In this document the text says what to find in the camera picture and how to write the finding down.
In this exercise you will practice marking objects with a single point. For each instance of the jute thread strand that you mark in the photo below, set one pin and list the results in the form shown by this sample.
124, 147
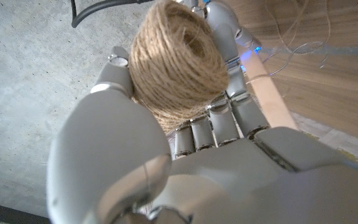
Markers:
303, 44

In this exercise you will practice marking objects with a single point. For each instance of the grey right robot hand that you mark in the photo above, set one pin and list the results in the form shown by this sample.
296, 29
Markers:
247, 39

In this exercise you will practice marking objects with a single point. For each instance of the jute twine spool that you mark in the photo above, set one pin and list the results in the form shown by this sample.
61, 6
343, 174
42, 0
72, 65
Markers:
176, 68

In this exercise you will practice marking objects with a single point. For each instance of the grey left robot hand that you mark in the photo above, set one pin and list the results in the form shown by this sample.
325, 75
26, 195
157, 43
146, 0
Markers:
228, 177

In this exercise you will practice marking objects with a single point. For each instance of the wooden stick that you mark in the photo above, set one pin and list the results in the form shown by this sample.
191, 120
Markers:
269, 93

